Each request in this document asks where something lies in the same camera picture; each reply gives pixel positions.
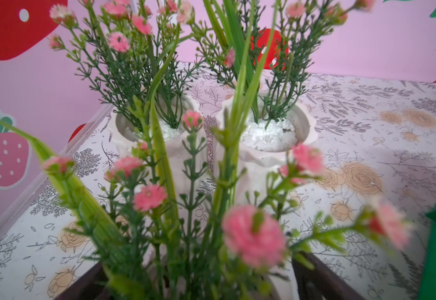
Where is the gypsophila pot far left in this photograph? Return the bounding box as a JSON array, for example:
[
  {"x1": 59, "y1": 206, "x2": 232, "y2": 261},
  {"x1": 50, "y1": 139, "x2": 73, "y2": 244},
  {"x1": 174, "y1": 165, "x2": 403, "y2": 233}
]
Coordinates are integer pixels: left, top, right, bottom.
[{"x1": 48, "y1": 0, "x2": 204, "y2": 196}]

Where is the gypsophila pot back left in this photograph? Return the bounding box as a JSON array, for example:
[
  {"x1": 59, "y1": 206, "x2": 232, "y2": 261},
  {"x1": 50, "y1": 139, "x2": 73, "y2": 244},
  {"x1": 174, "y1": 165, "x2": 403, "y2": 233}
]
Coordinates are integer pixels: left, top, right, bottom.
[{"x1": 195, "y1": 0, "x2": 376, "y2": 211}]

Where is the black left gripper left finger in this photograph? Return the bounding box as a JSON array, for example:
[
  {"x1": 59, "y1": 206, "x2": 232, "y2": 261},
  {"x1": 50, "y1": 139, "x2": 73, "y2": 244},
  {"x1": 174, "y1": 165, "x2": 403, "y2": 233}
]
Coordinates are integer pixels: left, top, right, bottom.
[{"x1": 57, "y1": 263, "x2": 107, "y2": 300}]

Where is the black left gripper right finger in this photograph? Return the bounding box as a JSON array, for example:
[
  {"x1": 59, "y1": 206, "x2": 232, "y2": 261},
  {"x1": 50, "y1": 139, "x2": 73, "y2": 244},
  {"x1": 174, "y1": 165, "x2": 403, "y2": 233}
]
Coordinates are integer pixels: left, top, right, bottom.
[{"x1": 292, "y1": 252, "x2": 364, "y2": 300}]

